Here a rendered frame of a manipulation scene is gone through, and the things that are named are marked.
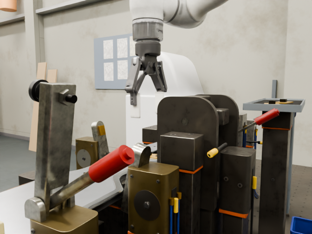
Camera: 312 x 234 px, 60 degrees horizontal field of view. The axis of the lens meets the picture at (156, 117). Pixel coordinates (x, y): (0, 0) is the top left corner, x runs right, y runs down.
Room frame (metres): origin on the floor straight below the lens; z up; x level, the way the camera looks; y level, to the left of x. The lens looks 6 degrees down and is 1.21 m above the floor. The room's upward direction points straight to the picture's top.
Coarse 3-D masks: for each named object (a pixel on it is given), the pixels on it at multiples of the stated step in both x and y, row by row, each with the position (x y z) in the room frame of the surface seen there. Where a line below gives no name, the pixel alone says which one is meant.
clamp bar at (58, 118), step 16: (32, 96) 0.33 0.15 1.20; (48, 96) 0.30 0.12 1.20; (64, 96) 0.31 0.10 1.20; (48, 112) 0.30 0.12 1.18; (64, 112) 0.32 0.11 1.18; (48, 128) 0.31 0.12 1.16; (64, 128) 0.32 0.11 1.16; (48, 144) 0.31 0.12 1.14; (64, 144) 0.33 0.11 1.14; (48, 160) 0.31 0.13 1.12; (64, 160) 0.33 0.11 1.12; (48, 176) 0.31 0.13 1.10; (64, 176) 0.33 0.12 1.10; (48, 192) 0.31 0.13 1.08; (48, 208) 0.32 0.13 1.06
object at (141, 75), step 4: (148, 64) 0.78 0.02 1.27; (152, 64) 0.79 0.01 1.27; (148, 68) 0.78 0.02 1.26; (140, 72) 0.77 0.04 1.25; (144, 72) 0.77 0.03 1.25; (148, 72) 0.78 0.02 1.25; (140, 76) 0.76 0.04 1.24; (144, 76) 0.77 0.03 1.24; (140, 80) 0.75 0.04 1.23; (136, 84) 0.74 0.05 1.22; (140, 84) 0.75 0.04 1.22; (136, 88) 0.73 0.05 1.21; (128, 92) 0.74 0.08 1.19; (136, 92) 0.73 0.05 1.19
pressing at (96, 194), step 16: (112, 176) 0.61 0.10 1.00; (0, 192) 0.53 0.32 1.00; (16, 192) 0.52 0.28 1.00; (32, 192) 0.52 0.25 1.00; (80, 192) 0.52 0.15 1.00; (96, 192) 0.52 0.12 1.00; (112, 192) 0.51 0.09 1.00; (0, 208) 0.45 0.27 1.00; (16, 208) 0.45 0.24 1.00; (96, 208) 0.46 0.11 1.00; (16, 224) 0.39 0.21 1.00
